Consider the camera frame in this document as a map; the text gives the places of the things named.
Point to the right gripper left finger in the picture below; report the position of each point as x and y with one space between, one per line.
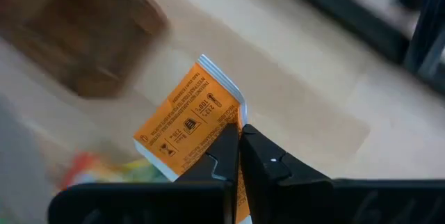
222 161

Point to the orange white Tazo tea bag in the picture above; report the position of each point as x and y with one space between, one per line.
81 165
187 119

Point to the brown wooden tea box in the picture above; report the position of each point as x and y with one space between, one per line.
83 32

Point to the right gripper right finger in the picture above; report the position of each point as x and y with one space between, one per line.
274 175

